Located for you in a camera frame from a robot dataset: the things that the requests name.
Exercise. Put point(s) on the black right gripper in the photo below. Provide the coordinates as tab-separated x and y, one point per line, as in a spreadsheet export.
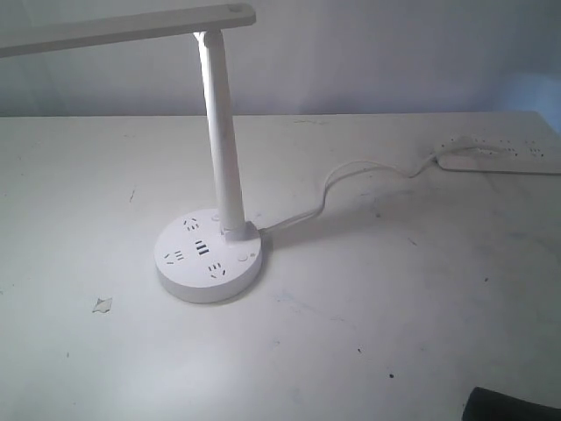
485	404

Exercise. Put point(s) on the white desk lamp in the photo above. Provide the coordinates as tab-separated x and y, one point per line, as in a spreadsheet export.
205	256

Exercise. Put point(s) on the white power strip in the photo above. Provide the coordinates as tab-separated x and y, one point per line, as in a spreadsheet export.
499	155

